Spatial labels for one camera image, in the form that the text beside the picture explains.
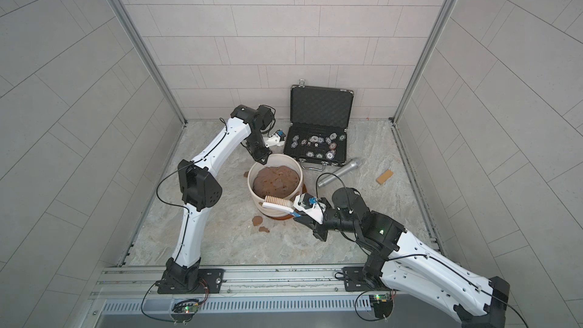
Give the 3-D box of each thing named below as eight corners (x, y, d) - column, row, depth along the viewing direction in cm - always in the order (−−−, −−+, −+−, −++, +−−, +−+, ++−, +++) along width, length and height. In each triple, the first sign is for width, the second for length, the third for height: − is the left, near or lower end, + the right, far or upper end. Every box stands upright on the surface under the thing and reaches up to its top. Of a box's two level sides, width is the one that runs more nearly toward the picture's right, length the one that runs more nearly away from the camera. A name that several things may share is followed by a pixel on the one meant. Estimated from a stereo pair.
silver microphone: (320, 189, 93) (321, 185, 91) (315, 182, 95) (316, 178, 93) (361, 166, 101) (363, 163, 98) (356, 160, 103) (357, 157, 100)
